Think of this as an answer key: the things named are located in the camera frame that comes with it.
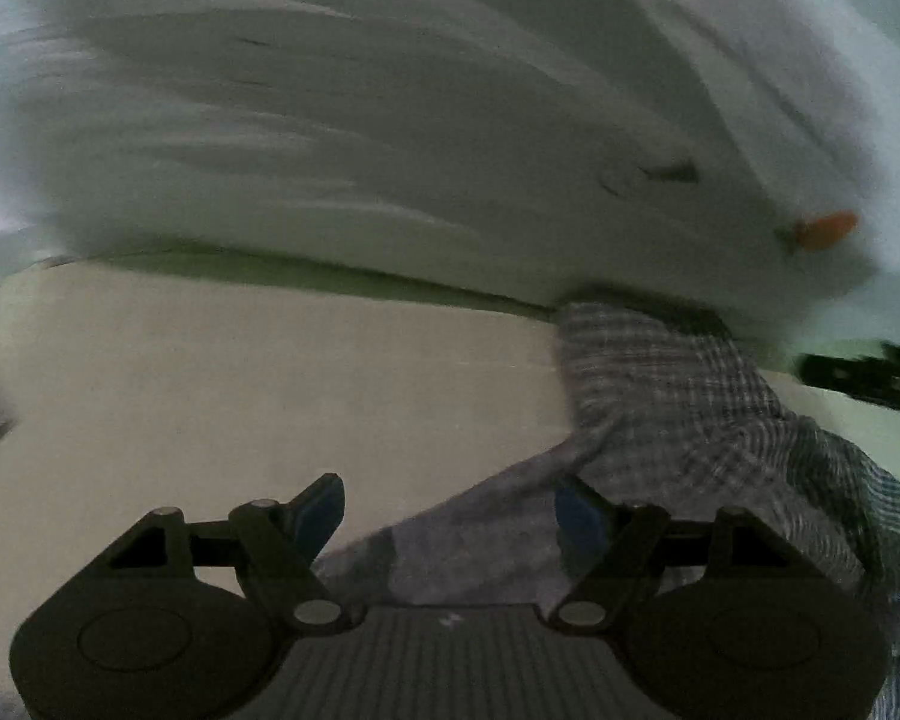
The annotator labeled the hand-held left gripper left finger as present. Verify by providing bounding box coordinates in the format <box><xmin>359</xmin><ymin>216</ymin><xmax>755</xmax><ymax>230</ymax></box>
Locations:
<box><xmin>109</xmin><ymin>472</ymin><xmax>366</xmax><ymax>632</ymax></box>

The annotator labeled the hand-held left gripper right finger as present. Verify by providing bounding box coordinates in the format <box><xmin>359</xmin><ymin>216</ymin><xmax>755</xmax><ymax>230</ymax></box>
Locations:
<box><xmin>550</xmin><ymin>472</ymin><xmax>809</xmax><ymax>631</ymax></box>

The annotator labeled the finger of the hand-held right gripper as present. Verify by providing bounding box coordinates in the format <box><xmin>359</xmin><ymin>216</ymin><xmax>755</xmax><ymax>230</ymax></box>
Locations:
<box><xmin>799</xmin><ymin>341</ymin><xmax>900</xmax><ymax>418</ymax></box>

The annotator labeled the blue checkered shirt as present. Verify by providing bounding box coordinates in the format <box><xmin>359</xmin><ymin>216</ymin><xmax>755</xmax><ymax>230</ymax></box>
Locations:
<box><xmin>313</xmin><ymin>300</ymin><xmax>900</xmax><ymax>720</ymax></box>

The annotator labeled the pale carrot print quilt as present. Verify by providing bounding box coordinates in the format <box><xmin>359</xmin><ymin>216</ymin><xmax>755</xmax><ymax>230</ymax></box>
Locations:
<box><xmin>0</xmin><ymin>0</ymin><xmax>900</xmax><ymax>365</ymax></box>

